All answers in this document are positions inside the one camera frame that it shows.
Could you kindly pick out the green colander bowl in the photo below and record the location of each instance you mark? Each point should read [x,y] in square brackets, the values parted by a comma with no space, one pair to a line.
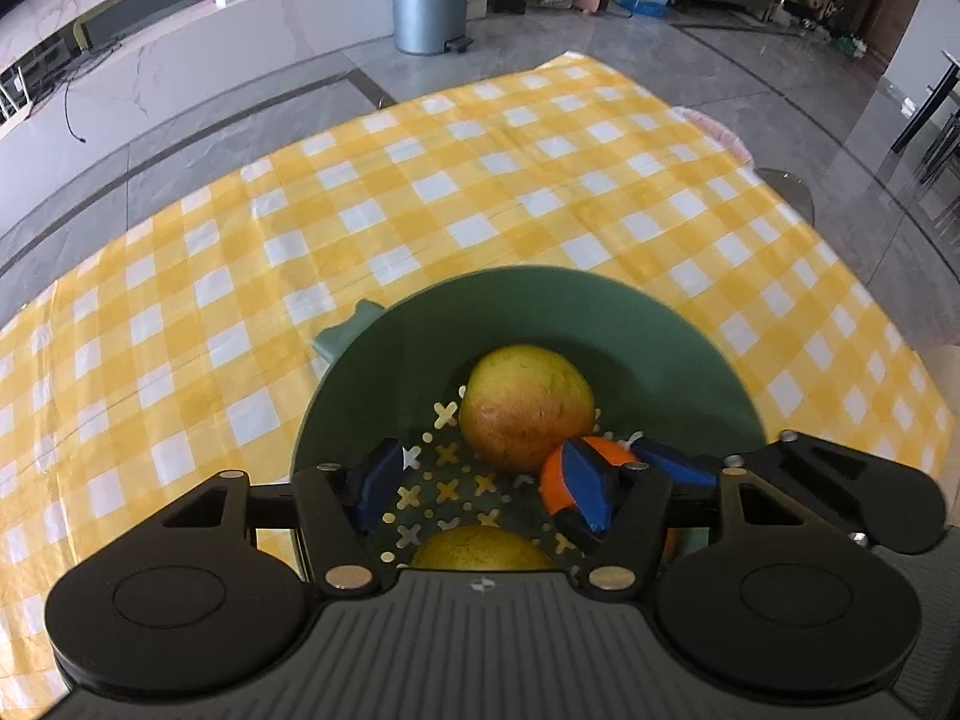
[540,307]

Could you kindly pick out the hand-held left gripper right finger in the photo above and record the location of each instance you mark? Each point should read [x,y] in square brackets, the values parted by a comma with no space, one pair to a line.
[589,484]

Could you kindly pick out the metal frame chair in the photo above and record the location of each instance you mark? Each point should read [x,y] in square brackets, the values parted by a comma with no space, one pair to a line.
[930,120]

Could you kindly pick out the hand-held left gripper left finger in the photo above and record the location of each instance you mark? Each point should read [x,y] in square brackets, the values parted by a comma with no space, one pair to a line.
[375,484]

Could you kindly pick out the white marble counter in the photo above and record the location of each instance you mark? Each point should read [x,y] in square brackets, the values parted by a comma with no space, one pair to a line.
[225,45]

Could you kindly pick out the yellow green pear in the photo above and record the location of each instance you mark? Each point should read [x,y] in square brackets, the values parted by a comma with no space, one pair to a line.
[480,549]

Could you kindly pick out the orange mandarin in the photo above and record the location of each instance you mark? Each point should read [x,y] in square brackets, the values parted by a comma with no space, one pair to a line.
[553,484]

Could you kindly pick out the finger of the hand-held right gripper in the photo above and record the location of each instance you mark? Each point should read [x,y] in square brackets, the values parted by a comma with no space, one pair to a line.
[671,463]

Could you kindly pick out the yellow checked tablecloth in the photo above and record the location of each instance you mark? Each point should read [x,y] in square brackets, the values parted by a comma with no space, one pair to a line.
[450,187]

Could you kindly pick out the reddish yellow pear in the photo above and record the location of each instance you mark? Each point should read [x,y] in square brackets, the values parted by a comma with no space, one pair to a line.
[521,405]

